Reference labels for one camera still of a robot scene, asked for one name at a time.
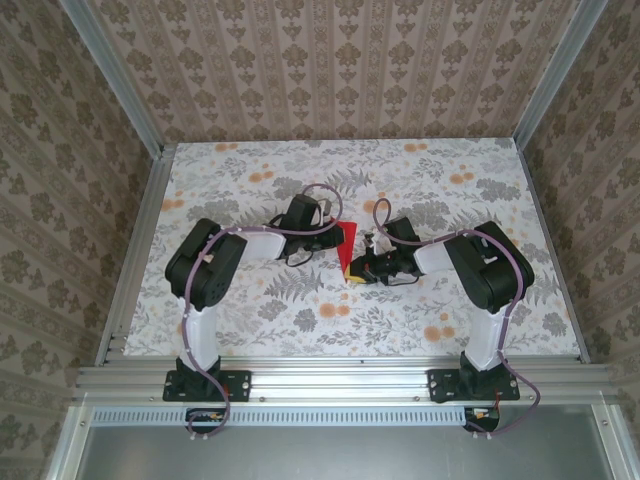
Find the red paper sheet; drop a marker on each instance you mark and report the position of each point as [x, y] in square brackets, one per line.
[348, 250]

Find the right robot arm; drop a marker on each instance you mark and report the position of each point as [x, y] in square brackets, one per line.
[430, 260]

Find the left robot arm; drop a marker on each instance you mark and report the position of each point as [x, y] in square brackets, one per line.
[262, 245]

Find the grey metal sheet panel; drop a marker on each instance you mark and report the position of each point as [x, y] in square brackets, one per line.
[340, 455]

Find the floral table mat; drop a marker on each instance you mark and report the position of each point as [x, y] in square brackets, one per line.
[425, 165]

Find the black connector board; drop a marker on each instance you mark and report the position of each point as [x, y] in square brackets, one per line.
[481, 426]
[197, 426]

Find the long aluminium frame rail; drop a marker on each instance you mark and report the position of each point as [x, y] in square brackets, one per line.
[340, 380]

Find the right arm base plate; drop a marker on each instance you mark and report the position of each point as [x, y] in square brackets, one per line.
[440, 387]

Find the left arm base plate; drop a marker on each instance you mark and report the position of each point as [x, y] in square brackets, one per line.
[240, 385]

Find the aluminium side rail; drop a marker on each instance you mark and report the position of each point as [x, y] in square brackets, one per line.
[553, 250]
[145, 220]

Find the aluminium frame post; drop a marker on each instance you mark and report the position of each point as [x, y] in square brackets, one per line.
[554, 75]
[119, 80]

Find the short aluminium frame rail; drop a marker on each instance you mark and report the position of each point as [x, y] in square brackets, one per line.
[611, 445]
[67, 445]

